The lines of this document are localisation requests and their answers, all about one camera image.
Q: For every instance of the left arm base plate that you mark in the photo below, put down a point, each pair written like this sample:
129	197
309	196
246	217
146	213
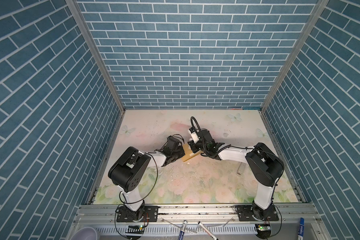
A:
147	213

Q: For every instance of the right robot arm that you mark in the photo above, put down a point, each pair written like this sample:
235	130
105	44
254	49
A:
266	167

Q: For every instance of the blue marker pen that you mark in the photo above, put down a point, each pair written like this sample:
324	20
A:
183	230

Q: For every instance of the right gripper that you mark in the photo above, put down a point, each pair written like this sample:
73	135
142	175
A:
192	145

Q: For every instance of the white bowl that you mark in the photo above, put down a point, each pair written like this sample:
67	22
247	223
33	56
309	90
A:
86	233

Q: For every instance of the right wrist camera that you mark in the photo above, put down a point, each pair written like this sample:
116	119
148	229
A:
194	135

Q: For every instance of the black white marker pen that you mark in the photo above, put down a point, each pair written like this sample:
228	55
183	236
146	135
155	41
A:
207	231

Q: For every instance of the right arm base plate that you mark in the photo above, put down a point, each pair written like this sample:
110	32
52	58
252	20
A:
247	213

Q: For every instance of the blue marker right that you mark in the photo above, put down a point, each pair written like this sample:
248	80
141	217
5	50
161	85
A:
300	234

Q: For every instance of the yellow envelope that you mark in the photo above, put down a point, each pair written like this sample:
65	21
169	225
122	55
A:
189	153

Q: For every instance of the aluminium rail frame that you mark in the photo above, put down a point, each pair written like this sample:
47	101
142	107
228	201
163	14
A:
220	219

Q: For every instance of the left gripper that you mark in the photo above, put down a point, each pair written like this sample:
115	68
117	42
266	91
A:
181	151

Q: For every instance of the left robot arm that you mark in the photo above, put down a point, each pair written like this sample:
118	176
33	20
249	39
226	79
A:
129	169

